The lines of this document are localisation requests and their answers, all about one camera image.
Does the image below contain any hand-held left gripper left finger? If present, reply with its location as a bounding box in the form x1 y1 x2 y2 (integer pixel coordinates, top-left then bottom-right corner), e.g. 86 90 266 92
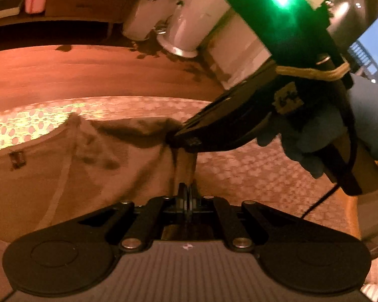
28 183 188 251

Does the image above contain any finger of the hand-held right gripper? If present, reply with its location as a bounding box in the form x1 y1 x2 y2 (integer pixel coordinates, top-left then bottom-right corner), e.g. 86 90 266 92
165 115 208 153

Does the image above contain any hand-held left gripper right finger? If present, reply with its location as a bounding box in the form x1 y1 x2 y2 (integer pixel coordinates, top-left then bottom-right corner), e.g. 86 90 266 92
189 183 347 251

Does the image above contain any beige shirt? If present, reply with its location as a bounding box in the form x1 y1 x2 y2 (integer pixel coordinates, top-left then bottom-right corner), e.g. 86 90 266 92
0 113 205 296

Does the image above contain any person's right forearm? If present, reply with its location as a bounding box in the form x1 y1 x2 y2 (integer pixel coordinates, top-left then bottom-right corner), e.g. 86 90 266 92
346 75 378 164

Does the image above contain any person's right hand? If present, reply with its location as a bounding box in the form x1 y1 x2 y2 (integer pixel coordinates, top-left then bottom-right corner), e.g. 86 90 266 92
257 104 350 178

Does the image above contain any white column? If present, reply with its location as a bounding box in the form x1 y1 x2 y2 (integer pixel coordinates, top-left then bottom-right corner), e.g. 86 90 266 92
156 0 249 59

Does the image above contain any dark shiny cabinet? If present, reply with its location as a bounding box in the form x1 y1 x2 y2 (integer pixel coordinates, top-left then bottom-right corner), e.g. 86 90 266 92
326 0 378 51

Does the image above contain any bright window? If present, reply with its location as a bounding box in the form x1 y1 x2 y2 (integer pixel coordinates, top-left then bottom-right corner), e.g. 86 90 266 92
350 16 378 85

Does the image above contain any potted plant in white pot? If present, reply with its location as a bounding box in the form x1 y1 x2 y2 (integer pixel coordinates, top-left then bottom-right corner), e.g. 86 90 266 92
122 0 186 41

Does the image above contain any wooden chair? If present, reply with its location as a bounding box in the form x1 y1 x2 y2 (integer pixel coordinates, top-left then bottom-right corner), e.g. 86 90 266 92
342 192 364 241

